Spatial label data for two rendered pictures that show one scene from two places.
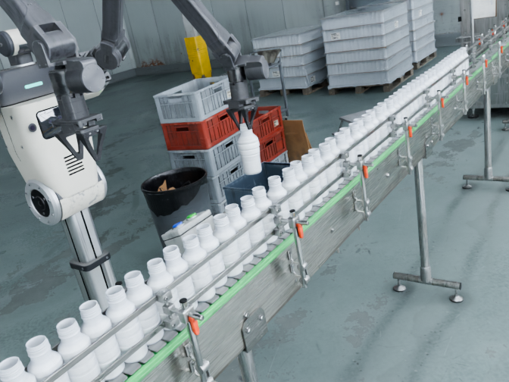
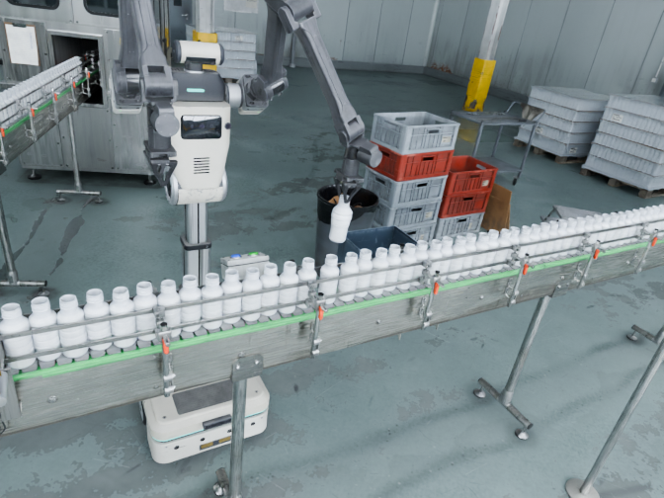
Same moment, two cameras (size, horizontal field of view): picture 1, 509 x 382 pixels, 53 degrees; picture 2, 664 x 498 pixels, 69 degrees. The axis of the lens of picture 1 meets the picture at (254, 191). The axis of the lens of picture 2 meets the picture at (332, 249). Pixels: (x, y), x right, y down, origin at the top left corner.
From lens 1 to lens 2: 0.57 m
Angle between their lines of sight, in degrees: 19
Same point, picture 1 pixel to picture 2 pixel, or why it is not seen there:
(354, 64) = (622, 155)
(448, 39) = not seen: outside the picture
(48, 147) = (182, 145)
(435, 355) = (457, 469)
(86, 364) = (70, 333)
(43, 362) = (38, 317)
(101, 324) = (96, 310)
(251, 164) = (335, 233)
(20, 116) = not seen: hidden behind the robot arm
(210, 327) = (199, 351)
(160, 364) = (135, 358)
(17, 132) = not seen: hidden behind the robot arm
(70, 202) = (187, 194)
